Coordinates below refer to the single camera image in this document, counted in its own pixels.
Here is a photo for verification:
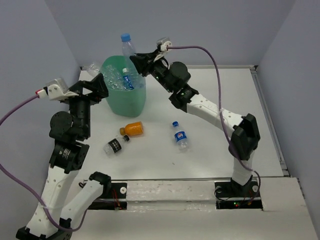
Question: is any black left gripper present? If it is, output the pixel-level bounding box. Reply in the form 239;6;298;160
66;72;111;136

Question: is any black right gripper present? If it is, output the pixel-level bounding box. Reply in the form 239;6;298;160
130;49;175;94

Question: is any clear blue cap bottle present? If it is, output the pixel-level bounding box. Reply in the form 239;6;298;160
120;33;147;90

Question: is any clear crushed white cap bottle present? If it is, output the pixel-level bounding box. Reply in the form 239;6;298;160
86;61;126;91

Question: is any blue label white cap bottle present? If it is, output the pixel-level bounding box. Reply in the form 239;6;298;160
122;67;136;90

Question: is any orange juice bottle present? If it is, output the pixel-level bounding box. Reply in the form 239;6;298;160
119;121;144;137

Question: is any Pepsi label bottle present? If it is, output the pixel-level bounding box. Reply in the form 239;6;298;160
172;121;190;152

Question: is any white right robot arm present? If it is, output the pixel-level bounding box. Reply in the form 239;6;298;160
129;51;261;196

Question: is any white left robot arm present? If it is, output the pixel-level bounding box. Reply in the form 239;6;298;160
16;73;111;240

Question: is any green plastic bin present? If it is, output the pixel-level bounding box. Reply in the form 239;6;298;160
102;55;147;118

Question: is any small black label bottle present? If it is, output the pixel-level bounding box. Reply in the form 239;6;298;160
103;135;130;156

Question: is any white foam strip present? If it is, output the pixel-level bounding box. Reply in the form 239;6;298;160
126;180;216;212

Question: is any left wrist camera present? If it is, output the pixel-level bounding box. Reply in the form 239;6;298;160
46;77;78;101

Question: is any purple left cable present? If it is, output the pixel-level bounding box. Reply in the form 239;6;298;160
0;94;91;231

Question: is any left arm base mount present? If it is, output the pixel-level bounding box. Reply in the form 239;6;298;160
88;182;128;211

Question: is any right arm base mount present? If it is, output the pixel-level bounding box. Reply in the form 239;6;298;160
213;177;263;210

